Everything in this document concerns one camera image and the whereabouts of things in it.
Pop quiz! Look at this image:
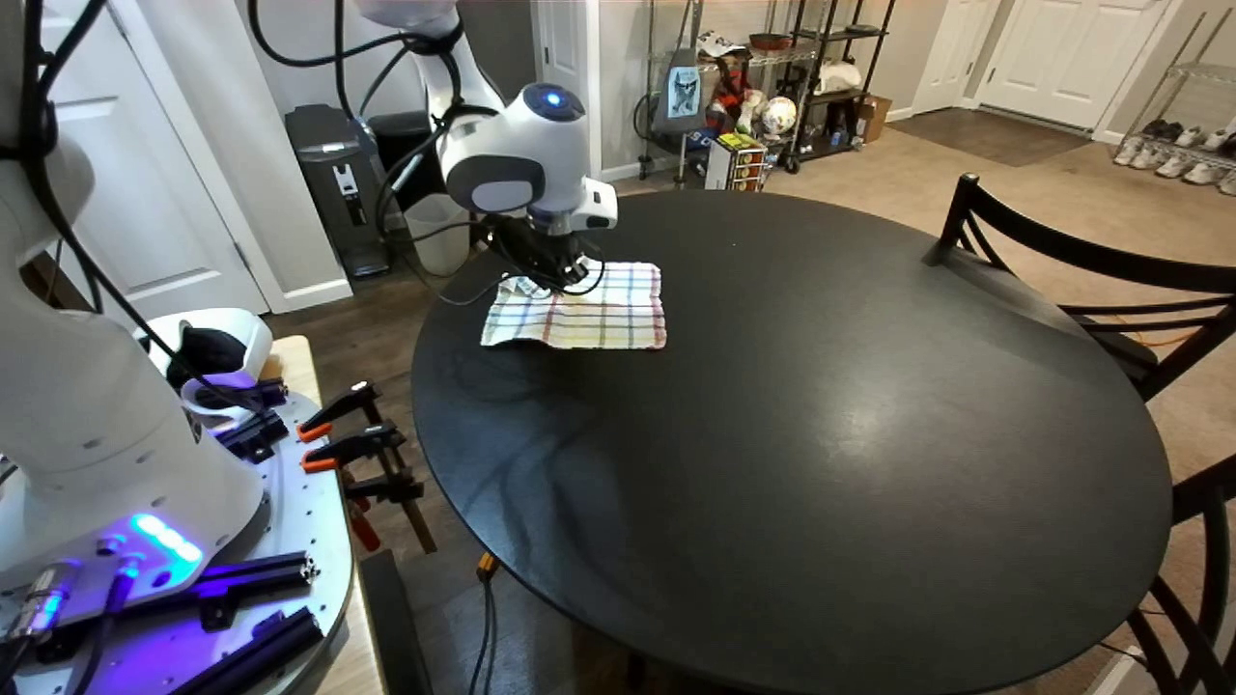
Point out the black trash bin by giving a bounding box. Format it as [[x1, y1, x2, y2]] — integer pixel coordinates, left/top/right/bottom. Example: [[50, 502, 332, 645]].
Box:
[[284, 106, 389, 281]]

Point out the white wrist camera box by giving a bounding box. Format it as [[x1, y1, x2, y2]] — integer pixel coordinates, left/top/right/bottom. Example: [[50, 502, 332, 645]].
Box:
[[570, 176, 618, 233]]

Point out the black wooden chair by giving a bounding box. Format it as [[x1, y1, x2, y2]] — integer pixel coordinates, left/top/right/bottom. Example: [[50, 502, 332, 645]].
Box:
[[923, 170, 1236, 403]]

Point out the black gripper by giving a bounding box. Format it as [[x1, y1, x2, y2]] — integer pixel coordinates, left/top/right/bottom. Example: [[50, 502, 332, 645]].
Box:
[[484, 216, 588, 292]]

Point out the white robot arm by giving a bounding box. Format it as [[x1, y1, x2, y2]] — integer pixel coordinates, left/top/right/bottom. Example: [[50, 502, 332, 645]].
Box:
[[356, 0, 618, 292]]

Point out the orange handled clamp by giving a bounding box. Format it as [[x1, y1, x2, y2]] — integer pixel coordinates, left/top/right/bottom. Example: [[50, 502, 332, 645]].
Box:
[[302, 425, 435, 551], [299, 382, 384, 443]]

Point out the white shoe rack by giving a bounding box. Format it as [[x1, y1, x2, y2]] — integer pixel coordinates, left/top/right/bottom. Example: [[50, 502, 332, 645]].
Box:
[[1114, 6, 1236, 198]]

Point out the round black table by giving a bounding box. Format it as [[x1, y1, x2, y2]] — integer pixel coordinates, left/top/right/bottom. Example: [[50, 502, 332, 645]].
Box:
[[413, 194, 1171, 695]]

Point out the white plaid kitchen towel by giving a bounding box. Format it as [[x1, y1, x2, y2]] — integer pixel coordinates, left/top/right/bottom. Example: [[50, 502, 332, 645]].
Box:
[[478, 263, 668, 353]]

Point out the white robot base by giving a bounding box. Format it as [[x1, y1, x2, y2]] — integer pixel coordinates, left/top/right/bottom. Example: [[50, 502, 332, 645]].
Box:
[[0, 0, 347, 695]]

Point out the black metal shelf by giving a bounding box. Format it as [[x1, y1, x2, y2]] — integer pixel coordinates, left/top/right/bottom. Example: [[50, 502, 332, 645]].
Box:
[[635, 0, 896, 176]]

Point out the white door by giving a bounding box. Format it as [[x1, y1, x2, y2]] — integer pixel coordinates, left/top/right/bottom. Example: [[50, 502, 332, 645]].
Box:
[[978, 0, 1171, 133]]

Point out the brown door mat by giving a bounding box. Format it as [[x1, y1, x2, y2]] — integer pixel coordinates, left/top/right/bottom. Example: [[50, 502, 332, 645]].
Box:
[[899, 107, 1085, 167]]

